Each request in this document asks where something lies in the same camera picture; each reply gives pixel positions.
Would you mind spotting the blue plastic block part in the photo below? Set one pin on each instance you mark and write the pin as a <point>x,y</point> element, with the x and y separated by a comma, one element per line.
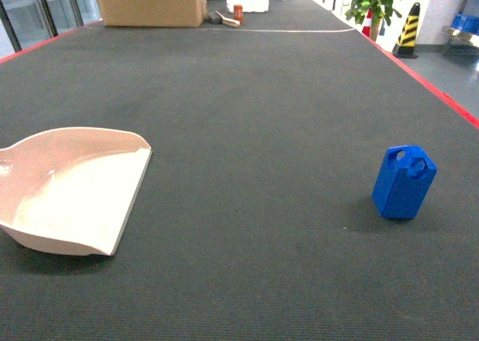
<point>404,178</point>

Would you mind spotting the beige plastic dustpan tray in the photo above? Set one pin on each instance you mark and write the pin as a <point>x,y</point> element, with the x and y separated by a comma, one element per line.
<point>71,190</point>

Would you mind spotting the orange can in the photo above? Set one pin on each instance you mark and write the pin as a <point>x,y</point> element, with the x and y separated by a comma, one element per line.
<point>238,13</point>

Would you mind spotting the white foam block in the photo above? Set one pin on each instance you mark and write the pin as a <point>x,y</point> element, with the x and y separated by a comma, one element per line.
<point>249,6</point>

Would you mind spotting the red white traffic cone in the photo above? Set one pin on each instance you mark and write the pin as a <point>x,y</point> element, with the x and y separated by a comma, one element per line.
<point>367,26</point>

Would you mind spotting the large cardboard box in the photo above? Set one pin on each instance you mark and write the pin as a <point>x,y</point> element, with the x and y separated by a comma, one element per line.
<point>153,13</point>

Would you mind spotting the yellow black striped bollard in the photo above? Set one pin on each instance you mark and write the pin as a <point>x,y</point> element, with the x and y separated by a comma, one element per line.
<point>405,45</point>

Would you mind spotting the green potted plant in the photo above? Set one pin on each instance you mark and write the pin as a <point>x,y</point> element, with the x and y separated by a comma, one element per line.
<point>382,11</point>

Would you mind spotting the wooden handled brush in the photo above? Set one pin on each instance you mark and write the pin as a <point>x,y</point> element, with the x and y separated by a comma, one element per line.
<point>219,18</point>

